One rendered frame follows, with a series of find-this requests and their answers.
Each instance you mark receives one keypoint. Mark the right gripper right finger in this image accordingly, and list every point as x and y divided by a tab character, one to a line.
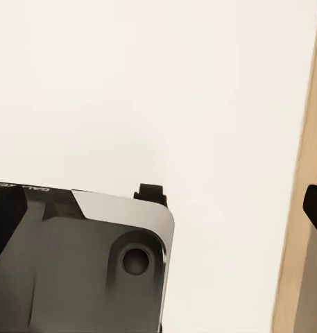
310	204

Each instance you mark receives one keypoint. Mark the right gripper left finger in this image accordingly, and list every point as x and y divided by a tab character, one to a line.
13	207

